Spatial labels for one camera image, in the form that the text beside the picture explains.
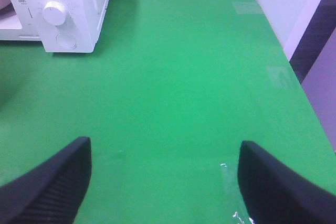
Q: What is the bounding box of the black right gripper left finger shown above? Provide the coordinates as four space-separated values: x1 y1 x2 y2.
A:
1 136 92 223

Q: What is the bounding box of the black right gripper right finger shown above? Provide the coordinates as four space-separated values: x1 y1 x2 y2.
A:
237 141 335 223

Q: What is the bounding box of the round door release button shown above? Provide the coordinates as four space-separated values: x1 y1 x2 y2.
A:
56 33 76 49

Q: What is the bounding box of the white microwave knob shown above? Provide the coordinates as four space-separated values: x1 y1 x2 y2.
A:
42 1 72 26

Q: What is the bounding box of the pink round plate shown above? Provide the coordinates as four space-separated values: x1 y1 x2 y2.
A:
1 0 14 12

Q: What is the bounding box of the white microwave oven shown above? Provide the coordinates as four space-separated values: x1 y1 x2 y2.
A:
1 0 109 53

